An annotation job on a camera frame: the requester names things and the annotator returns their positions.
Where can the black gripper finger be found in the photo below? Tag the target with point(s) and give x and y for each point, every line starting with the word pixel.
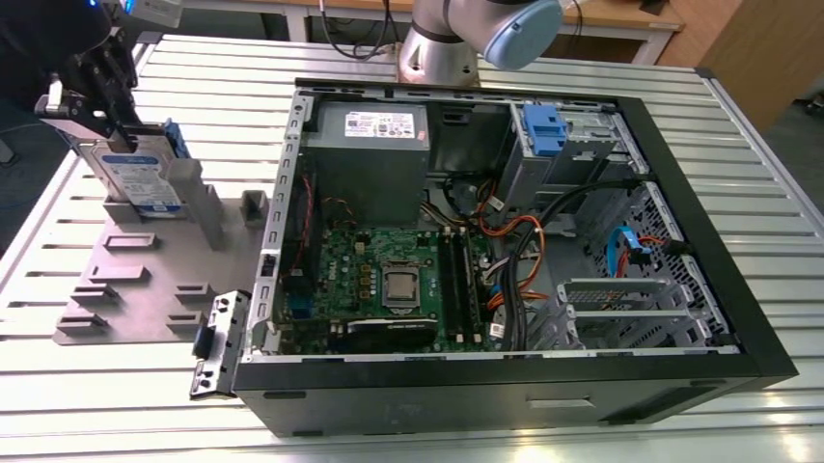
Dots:
pixel 64 108

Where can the hard disk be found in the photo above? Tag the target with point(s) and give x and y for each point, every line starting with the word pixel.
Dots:
pixel 144 188

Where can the metal disk bay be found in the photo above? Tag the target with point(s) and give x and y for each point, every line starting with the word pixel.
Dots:
pixel 618 313

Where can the grey parts rack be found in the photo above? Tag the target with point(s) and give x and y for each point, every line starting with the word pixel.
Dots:
pixel 148 299

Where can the grey power supply unit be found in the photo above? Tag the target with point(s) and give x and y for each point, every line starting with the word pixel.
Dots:
pixel 367 188

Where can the green motherboard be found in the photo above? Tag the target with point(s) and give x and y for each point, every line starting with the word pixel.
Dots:
pixel 347 251

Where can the black plastic shroud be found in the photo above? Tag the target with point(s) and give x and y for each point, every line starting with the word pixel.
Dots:
pixel 463 140

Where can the silver CPU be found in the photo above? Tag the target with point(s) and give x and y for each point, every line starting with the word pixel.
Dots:
pixel 400 288

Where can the black graphics card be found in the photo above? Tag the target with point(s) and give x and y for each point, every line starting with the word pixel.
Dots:
pixel 386 333

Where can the blue drive latch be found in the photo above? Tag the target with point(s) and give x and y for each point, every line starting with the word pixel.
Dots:
pixel 543 130

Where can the metal drive cage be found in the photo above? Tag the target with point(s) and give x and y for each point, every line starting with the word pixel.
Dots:
pixel 534 178

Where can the black PC case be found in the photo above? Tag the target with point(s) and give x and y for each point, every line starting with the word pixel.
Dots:
pixel 450 400

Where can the wooden cabinet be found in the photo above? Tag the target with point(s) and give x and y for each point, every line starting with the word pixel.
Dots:
pixel 760 48

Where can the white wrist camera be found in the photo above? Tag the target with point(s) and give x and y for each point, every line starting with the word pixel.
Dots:
pixel 157 12

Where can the metal slot retainer bracket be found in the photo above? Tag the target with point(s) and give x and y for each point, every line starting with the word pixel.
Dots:
pixel 225 337

